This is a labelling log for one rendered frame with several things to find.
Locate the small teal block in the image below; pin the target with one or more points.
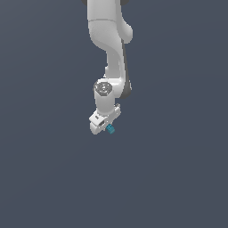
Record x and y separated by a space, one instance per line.
110 128

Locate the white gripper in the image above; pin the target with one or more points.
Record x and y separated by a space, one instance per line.
101 119

